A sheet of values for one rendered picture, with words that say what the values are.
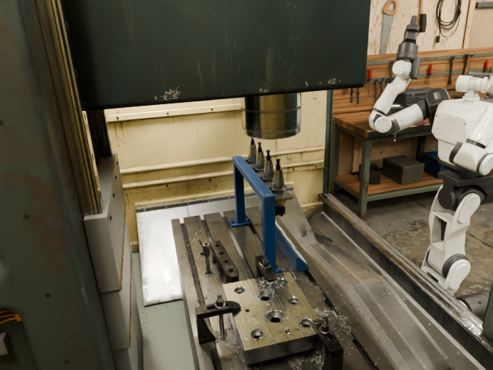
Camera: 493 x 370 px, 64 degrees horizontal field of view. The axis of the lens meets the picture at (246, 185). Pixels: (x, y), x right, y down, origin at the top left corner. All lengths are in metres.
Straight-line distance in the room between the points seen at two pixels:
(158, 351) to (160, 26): 1.20
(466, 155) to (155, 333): 1.35
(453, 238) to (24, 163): 1.83
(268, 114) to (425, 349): 1.00
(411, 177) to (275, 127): 3.26
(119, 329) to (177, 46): 0.63
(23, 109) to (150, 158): 1.46
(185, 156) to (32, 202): 1.45
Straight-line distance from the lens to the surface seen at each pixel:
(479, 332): 1.56
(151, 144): 2.08
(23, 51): 0.67
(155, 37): 0.88
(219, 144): 2.12
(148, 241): 2.07
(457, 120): 1.87
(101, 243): 0.87
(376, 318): 1.61
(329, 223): 2.35
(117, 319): 0.98
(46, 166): 0.70
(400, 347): 1.55
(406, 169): 4.11
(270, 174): 1.47
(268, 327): 1.15
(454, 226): 2.03
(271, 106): 0.99
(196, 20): 0.88
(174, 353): 1.65
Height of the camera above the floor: 1.76
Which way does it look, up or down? 22 degrees down
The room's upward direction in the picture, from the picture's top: 3 degrees counter-clockwise
